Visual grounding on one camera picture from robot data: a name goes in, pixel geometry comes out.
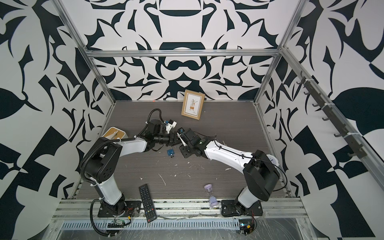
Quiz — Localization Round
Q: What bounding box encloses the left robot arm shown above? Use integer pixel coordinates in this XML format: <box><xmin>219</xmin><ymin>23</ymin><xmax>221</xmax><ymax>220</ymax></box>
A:
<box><xmin>80</xmin><ymin>109</ymin><xmax>181</xmax><ymax>217</ymax></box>

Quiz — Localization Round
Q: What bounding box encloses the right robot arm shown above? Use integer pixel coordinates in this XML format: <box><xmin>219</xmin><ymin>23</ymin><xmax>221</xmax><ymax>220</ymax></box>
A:
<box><xmin>178</xmin><ymin>128</ymin><xmax>283</xmax><ymax>210</ymax></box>

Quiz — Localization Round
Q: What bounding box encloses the blue padlock left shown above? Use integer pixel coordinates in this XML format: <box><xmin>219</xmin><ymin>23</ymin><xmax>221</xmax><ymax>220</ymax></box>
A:
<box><xmin>167</xmin><ymin>149</ymin><xmax>175</xmax><ymax>158</ymax></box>

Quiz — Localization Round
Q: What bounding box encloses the tissue box wooden lid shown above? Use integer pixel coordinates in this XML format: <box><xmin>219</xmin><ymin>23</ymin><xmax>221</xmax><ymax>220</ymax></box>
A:
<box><xmin>103</xmin><ymin>127</ymin><xmax>127</xmax><ymax>140</ymax></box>

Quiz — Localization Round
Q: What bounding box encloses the purple hourglass timer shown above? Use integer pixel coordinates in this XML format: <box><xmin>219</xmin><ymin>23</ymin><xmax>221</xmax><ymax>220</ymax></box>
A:
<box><xmin>204</xmin><ymin>184</ymin><xmax>219</xmax><ymax>208</ymax></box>

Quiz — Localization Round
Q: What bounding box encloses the black remote control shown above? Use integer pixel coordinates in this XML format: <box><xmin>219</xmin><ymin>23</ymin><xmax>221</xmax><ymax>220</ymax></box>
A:
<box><xmin>139</xmin><ymin>184</ymin><xmax>157</xmax><ymax>223</ymax></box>

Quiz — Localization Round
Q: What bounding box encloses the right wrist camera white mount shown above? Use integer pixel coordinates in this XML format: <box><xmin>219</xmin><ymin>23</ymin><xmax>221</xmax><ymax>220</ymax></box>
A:
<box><xmin>177</xmin><ymin>128</ymin><xmax>187</xmax><ymax>147</ymax></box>

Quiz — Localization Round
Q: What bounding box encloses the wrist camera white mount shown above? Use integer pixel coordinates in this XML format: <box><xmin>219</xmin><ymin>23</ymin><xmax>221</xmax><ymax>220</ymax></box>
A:
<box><xmin>177</xmin><ymin>128</ymin><xmax>187</xmax><ymax>147</ymax></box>
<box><xmin>165</xmin><ymin>120</ymin><xmax>177</xmax><ymax>134</ymax></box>

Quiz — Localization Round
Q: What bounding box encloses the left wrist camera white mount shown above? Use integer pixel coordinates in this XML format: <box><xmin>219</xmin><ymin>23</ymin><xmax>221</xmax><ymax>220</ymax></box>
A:
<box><xmin>165</xmin><ymin>120</ymin><xmax>177</xmax><ymax>134</ymax></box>

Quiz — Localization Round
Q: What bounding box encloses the wooden picture frame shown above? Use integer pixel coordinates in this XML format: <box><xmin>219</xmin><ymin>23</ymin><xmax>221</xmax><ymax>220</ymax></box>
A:
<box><xmin>181</xmin><ymin>90</ymin><xmax>205</xmax><ymax>120</ymax></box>

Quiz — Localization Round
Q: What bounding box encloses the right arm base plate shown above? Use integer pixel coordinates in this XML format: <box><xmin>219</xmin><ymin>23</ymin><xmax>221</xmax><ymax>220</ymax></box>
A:
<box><xmin>221</xmin><ymin>200</ymin><xmax>264</xmax><ymax>218</ymax></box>

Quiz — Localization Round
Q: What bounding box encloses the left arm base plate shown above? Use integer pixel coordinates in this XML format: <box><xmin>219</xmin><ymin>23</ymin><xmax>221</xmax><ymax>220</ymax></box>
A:
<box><xmin>98</xmin><ymin>201</ymin><xmax>142</xmax><ymax>218</ymax></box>

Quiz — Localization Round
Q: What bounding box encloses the white cable duct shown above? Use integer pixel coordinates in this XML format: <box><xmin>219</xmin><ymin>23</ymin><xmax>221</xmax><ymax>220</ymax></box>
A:
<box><xmin>61</xmin><ymin>219</ymin><xmax>240</xmax><ymax>231</ymax></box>

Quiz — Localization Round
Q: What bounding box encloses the wall hook rack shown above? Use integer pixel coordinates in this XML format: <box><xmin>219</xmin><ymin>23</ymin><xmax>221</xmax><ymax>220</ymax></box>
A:
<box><xmin>298</xmin><ymin>76</ymin><xmax>368</xmax><ymax>159</ymax></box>

